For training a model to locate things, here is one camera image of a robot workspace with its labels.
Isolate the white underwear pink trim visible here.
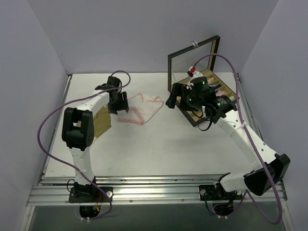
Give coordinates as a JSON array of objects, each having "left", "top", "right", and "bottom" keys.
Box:
[{"left": 117, "top": 93, "right": 164, "bottom": 125}]

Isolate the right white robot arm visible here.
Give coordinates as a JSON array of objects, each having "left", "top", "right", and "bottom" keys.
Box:
[{"left": 166, "top": 77, "right": 291, "bottom": 199}]

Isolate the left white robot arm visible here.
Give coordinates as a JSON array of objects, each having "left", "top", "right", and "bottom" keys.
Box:
[{"left": 62, "top": 76, "right": 129, "bottom": 202}]

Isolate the tan brown underwear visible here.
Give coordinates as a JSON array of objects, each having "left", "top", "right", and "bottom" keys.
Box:
[{"left": 93, "top": 107, "right": 111, "bottom": 142}]

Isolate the pink rolled underwear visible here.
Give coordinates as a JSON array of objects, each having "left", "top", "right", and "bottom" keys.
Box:
[{"left": 216, "top": 90, "right": 225, "bottom": 97}]

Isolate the black compartment storage box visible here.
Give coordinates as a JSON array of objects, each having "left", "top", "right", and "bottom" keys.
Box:
[{"left": 168, "top": 35, "right": 241, "bottom": 130}]

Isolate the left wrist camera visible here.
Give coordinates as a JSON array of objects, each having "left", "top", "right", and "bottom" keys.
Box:
[{"left": 106, "top": 76, "right": 122, "bottom": 89}]

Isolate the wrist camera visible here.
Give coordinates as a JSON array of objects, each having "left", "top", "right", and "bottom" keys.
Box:
[
  {"left": 106, "top": 76, "right": 122, "bottom": 89},
  {"left": 187, "top": 66, "right": 204, "bottom": 85}
]

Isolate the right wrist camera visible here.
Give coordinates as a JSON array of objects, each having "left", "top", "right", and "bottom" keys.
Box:
[{"left": 187, "top": 66, "right": 204, "bottom": 85}]

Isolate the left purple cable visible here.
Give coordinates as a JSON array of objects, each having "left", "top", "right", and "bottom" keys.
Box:
[{"left": 37, "top": 70, "right": 132, "bottom": 220}]

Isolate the purple cable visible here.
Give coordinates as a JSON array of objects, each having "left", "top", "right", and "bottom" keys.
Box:
[
  {"left": 193, "top": 53, "right": 282, "bottom": 225},
  {"left": 37, "top": 70, "right": 132, "bottom": 220}
]

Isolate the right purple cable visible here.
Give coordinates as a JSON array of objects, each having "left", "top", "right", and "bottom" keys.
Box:
[{"left": 193, "top": 53, "right": 282, "bottom": 225}]

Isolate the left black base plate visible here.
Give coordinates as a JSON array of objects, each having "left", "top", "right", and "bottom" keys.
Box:
[{"left": 68, "top": 185, "right": 113, "bottom": 203}]

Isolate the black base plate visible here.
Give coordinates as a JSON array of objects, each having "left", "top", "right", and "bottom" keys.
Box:
[
  {"left": 68, "top": 185, "right": 113, "bottom": 203},
  {"left": 198, "top": 184, "right": 243, "bottom": 201}
]

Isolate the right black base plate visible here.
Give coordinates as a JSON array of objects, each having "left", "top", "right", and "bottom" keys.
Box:
[{"left": 198, "top": 184, "right": 243, "bottom": 201}]

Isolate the aluminium rail frame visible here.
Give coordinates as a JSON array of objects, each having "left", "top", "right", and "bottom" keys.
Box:
[{"left": 26, "top": 73, "right": 288, "bottom": 207}]

